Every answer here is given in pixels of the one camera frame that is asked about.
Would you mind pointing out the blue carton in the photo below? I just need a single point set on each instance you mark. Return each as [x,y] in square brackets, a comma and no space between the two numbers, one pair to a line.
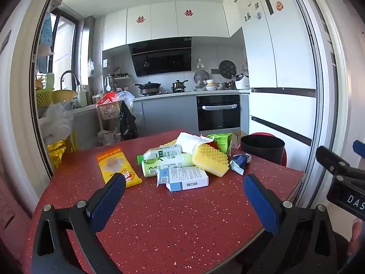
[239,162]

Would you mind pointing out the hanging plastic bag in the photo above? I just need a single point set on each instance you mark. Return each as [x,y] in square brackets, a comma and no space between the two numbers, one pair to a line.
[90,67]

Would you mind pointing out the white cloth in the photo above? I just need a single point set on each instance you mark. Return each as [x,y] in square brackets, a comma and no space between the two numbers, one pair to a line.
[189,141]

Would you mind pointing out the small steel pot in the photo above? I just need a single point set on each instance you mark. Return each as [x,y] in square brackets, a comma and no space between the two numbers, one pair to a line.
[229,85]

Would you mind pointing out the gold foil bag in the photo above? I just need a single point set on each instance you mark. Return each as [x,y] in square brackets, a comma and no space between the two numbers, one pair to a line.
[58,151]

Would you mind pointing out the small silver fan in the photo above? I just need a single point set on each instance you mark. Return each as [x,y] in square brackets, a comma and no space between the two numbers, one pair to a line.
[201,77]

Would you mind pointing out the black round wall rack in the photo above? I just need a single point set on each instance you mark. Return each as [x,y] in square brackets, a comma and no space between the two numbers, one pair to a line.
[227,69]

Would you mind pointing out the green snack bag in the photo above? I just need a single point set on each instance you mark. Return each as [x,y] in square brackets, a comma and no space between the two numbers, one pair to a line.
[222,142]

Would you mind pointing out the black range hood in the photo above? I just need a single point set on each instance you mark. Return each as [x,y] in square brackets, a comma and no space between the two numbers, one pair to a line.
[162,58]

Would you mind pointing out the stack of bowls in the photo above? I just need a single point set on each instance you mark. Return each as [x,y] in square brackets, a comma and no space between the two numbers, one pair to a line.
[211,85]

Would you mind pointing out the white plastic bag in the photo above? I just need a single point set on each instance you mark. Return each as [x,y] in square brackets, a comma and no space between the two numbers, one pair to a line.
[125,97]

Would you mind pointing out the kitchen faucet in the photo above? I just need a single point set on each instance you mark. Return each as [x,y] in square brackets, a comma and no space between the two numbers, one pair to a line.
[68,74]

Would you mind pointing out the yellow plastic bag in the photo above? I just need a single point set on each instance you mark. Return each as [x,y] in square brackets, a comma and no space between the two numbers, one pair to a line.
[74,141]

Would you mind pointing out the black plastic bag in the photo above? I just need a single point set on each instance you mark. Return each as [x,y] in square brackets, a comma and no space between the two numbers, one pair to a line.
[128,122]

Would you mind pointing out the yellow snack packet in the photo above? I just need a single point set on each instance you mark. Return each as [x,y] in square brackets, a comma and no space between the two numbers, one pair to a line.
[114,162]

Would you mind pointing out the person's right hand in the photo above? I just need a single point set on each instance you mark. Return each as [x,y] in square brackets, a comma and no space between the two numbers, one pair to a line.
[358,234]

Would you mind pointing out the light green drink bottle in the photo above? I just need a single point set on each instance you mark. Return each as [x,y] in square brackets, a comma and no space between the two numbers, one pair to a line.
[171,165]

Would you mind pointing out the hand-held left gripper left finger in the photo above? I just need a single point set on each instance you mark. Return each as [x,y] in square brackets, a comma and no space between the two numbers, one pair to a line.
[109,198]

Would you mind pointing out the steel cooking pot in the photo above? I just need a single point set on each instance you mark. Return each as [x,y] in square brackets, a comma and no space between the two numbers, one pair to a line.
[179,86]

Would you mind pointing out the white and blue box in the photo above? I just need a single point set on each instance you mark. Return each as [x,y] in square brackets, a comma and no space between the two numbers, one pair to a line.
[162,177]
[188,181]

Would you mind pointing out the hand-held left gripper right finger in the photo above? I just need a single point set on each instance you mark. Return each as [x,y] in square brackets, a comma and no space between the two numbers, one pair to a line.
[261,202]

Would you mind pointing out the red paper decal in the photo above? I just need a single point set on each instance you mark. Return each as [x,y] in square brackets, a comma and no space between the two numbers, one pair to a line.
[188,12]
[140,19]

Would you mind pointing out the clear plastic bag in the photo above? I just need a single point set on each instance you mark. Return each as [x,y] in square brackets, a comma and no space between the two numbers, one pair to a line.
[57,120]

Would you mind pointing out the black built-in oven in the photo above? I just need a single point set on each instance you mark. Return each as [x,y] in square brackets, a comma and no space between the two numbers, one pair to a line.
[218,117]

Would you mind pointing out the black waste bin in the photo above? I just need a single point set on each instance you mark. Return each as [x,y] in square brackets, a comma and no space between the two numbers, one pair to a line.
[261,149]

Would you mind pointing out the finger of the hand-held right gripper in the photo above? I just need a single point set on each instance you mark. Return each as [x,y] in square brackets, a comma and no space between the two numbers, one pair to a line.
[328,155]
[360,148]

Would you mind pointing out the group of fridge magnets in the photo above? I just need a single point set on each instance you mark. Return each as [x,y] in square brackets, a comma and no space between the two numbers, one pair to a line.
[278,5]

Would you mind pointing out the grey kitchen cabinet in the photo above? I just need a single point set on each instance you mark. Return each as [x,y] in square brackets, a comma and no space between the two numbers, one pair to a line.
[168,114]

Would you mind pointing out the white bottle with green cap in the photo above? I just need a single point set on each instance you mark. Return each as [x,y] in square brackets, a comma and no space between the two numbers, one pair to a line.
[164,151]

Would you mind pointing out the yellow basin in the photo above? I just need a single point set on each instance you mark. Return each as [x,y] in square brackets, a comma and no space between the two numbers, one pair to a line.
[65,94]

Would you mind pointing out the green plastic basket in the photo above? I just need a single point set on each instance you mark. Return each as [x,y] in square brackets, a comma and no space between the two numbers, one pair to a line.
[44,98]

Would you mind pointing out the white rice cooker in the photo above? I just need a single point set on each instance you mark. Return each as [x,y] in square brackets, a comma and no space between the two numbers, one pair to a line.
[241,82]

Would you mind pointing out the white upper cabinets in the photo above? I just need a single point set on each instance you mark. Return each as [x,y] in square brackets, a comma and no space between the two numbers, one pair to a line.
[165,22]

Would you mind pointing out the crumpled pale plastic bag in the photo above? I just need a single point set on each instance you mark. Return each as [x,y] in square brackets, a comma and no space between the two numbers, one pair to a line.
[108,137]

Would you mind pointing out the cardboard box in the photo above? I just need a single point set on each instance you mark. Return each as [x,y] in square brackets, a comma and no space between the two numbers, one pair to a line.
[235,141]

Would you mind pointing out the white refrigerator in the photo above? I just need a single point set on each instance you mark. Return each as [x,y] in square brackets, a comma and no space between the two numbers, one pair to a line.
[285,57]

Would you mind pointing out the yellow wavy sponge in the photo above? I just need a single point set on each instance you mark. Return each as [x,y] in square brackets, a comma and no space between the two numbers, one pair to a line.
[170,143]
[211,159]

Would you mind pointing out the black wok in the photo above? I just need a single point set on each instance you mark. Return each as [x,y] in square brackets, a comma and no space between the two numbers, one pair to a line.
[149,87]

